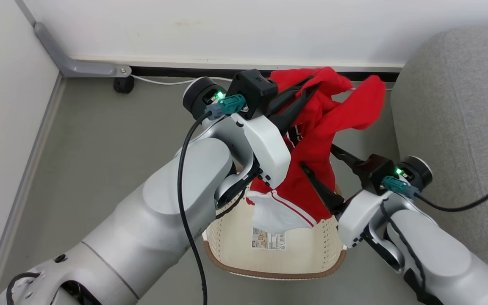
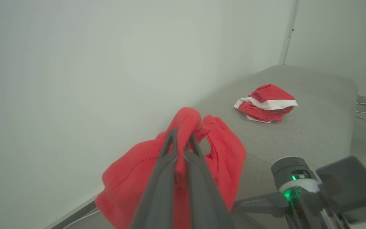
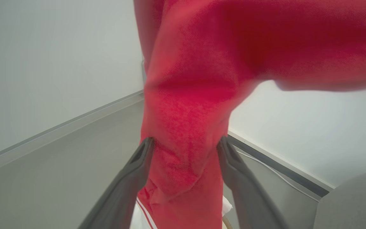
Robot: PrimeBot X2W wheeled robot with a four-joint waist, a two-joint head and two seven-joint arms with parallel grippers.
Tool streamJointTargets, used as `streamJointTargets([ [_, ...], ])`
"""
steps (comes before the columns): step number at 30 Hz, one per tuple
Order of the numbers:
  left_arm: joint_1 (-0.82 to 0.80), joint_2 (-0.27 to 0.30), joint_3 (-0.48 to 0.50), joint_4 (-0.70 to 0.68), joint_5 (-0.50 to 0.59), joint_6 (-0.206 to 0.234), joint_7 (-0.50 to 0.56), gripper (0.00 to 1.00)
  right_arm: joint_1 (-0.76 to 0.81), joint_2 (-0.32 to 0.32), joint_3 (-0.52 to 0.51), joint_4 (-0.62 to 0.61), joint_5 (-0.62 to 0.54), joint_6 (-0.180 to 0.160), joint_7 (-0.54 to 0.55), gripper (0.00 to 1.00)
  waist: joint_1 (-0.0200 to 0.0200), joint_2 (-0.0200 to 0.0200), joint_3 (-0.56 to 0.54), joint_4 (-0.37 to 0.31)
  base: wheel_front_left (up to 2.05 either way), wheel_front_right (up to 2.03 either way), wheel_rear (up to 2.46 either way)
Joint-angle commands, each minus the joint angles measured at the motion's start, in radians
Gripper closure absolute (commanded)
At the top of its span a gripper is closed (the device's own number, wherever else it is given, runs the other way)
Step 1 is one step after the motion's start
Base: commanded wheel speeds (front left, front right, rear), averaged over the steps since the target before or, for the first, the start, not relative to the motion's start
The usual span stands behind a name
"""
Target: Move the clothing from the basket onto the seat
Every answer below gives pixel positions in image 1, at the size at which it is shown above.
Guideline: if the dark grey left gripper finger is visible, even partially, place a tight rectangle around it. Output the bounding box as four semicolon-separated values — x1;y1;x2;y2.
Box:
271;83;321;136
269;76;315;118

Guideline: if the grey fabric sofa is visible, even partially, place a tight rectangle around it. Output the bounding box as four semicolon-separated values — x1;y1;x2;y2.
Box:
390;27;488;289

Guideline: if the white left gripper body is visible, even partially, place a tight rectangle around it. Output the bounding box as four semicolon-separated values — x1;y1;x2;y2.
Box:
227;114;291;189

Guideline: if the white wall trim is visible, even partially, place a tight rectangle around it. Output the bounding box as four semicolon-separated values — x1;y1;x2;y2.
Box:
69;55;405;72

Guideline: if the grey metal corner bracket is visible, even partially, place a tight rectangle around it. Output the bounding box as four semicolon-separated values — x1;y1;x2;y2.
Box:
33;22;133;78

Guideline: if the black caster wheel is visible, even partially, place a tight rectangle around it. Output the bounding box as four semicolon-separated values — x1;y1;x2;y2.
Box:
113;76;135;94

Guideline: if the grey wall skirting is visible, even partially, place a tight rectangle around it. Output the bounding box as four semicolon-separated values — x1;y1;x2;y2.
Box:
0;72;64;305

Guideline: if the cream plastic laundry basket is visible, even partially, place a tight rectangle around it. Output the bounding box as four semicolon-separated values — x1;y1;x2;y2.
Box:
202;167;348;280

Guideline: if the red and white garment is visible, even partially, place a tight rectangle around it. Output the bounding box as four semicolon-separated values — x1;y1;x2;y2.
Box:
246;66;387;236

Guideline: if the white floor cable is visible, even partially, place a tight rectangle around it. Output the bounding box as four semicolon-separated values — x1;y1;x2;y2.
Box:
131;74;394;92

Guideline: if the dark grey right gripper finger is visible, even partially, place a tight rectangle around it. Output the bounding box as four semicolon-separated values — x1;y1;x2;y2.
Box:
330;144;366;185
299;162;347;215

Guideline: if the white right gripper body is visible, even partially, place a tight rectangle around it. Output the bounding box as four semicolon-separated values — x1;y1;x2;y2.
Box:
338;190;391;248

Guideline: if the paper label sticker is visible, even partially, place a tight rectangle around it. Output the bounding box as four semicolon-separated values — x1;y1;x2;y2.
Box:
251;227;286;251

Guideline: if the black baseboard strip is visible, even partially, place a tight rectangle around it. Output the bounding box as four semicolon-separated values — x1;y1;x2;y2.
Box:
130;66;401;83

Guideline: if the black left camera cable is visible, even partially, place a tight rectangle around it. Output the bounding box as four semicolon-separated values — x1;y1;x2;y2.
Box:
177;94;246;305

